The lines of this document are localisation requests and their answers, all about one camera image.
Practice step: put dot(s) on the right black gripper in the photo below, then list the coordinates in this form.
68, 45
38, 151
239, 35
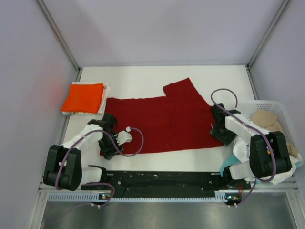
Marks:
225, 139

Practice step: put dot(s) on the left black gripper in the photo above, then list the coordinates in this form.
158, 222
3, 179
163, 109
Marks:
107, 152

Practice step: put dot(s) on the dark red t shirt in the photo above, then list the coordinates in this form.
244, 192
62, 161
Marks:
179, 120

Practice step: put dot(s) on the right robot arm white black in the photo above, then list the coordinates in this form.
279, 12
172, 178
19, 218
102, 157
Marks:
265, 153

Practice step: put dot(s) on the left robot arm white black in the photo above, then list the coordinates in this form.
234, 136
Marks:
64, 168

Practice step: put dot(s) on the white flower print t shirt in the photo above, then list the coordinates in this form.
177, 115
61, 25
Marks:
242, 150

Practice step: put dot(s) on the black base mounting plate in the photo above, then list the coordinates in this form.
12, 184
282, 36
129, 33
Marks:
152, 184

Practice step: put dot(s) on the teal t shirt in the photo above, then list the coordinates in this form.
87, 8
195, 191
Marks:
229, 161

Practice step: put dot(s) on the white plastic laundry basket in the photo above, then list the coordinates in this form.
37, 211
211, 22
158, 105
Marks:
248, 108

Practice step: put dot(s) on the folded white t shirt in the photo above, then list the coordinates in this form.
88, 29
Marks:
103, 103

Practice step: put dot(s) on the beige t shirt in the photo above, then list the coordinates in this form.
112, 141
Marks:
269, 121

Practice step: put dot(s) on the folded orange t shirt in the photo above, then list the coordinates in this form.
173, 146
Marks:
84, 98

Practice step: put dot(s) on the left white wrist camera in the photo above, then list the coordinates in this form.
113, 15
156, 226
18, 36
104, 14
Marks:
124, 136

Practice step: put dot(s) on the grey slotted cable duct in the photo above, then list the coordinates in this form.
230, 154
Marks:
100, 198

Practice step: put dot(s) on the right aluminium frame post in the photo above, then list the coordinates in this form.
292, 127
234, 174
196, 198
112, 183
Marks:
268, 33

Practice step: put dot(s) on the aluminium frame post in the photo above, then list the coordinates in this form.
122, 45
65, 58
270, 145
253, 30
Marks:
268, 33
54, 28

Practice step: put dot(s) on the left aluminium frame post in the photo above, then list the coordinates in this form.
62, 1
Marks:
54, 28

